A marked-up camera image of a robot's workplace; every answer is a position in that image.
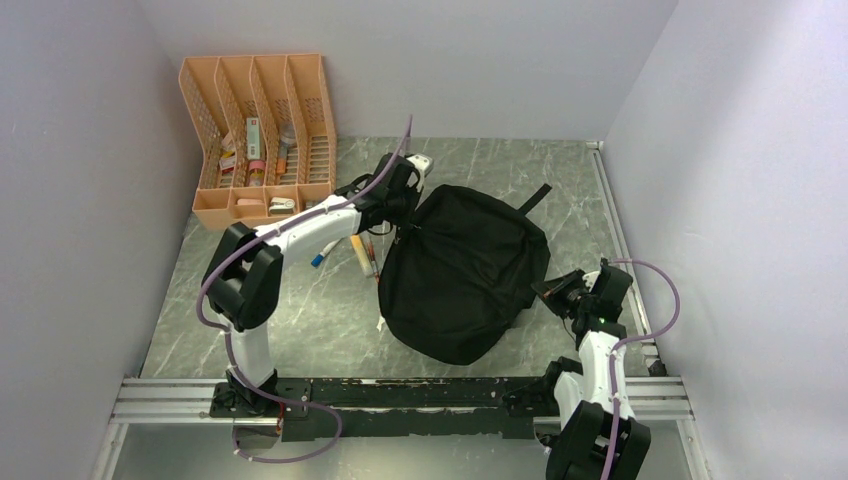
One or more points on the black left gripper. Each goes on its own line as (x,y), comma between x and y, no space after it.
(411,186)

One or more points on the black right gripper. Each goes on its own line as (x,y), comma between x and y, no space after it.
(553,290)

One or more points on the black student backpack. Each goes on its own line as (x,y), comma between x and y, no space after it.
(457,279)

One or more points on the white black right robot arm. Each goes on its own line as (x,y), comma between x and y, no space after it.
(599,436)

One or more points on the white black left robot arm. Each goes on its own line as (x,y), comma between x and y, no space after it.
(240,289)

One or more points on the red brown pencil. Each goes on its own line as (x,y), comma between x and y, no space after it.
(371,254)

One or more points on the white blue marker pen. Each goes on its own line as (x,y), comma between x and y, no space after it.
(319,258)

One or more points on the white stapler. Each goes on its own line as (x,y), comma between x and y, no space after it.
(282,206)

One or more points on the orange marker in organizer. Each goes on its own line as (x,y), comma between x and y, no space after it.
(282,158)

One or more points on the peach plastic desk organizer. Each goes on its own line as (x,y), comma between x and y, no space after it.
(289,94)

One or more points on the tall white pink box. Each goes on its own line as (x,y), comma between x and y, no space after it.
(253,139)

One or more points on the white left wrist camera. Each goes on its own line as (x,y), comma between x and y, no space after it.
(423,163)

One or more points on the aluminium side rail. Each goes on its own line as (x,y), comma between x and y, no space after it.
(648,354)

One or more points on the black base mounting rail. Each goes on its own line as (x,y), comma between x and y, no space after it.
(319,408)

